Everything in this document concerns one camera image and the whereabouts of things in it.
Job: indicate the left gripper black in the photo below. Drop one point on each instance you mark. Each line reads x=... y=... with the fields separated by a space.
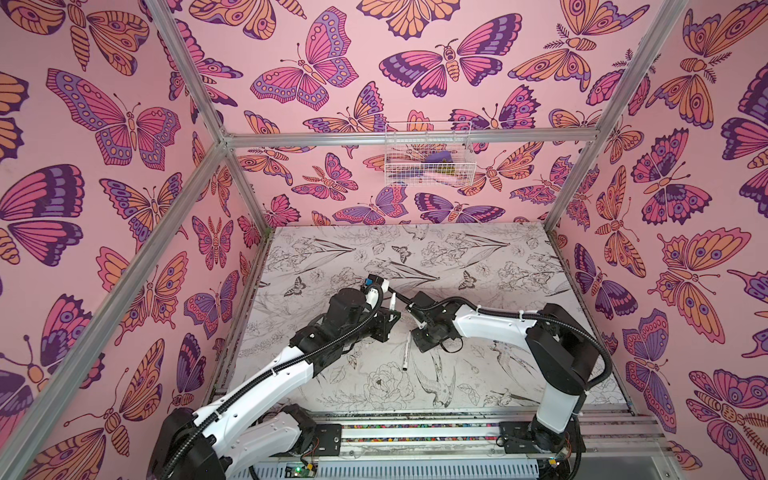
x=379 y=318

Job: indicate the white wire basket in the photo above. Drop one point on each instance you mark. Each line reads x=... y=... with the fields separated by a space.
x=404 y=163

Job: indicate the aluminium frame right post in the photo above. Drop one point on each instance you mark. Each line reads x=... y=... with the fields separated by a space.
x=648 y=49

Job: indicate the aluminium frame left post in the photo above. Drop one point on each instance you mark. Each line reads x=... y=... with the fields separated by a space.
x=166 y=26

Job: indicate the aluminium frame back crossbar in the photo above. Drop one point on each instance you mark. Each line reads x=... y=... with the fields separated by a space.
x=382 y=138

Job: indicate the aluminium frame post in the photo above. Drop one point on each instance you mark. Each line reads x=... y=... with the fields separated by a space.
x=648 y=49
x=166 y=26

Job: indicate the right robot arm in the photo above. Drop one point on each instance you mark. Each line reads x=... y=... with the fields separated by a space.
x=570 y=359

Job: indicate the aluminium front rail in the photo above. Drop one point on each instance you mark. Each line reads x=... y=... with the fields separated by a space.
x=618 y=444

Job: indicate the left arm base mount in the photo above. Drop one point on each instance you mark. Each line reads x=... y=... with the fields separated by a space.
x=323 y=439

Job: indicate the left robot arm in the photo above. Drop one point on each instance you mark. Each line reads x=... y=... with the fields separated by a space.
x=230 y=435

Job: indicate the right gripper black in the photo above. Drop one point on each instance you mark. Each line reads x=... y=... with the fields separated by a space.
x=425 y=335

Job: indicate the white vented cable duct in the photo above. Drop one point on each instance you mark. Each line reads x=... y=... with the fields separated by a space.
x=402 y=469

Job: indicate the aluminium frame diagonal bar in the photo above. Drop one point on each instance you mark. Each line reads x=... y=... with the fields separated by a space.
x=41 y=418

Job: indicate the purple item in basket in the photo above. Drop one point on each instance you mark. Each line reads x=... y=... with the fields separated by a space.
x=439 y=157

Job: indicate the small green circuit board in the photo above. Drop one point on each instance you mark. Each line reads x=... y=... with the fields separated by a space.
x=300 y=470

